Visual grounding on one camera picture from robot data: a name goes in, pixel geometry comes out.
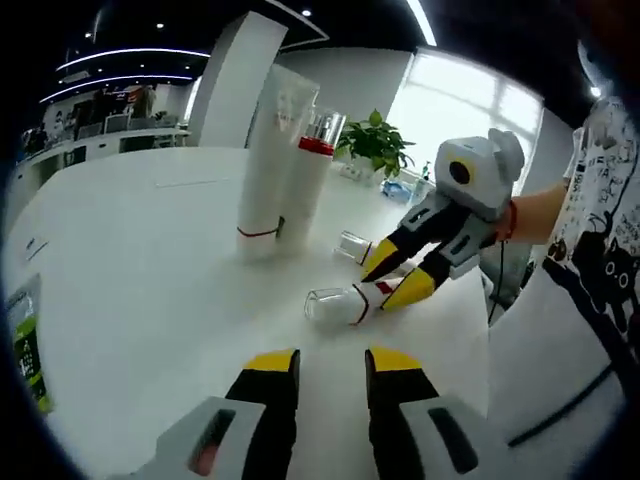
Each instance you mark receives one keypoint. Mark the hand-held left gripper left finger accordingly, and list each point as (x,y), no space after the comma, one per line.
(265,400)

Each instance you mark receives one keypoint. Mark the white skincare bottle red collar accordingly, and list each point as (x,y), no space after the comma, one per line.
(305,200)

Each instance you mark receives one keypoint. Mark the blue and white pack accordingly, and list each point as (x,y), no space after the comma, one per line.
(397,190)

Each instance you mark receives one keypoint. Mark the small clear skincare bottle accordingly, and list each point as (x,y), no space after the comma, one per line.
(335,305)
(352,246)

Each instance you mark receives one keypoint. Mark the green and black foil packet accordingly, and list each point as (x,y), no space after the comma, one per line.
(27,350)

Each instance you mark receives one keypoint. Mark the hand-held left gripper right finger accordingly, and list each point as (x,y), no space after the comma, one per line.
(395,400)

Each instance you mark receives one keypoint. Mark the potted green plant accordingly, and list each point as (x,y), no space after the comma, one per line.
(375,142)

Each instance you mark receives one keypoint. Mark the white paper card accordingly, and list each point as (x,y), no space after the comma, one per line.
(36,248)

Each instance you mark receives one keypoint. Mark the white spray bottle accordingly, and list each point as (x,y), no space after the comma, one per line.
(424,182)

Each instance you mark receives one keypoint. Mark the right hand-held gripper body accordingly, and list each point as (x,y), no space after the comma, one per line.
(475,170)

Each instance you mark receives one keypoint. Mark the white skincare tube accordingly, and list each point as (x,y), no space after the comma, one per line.
(270,175)

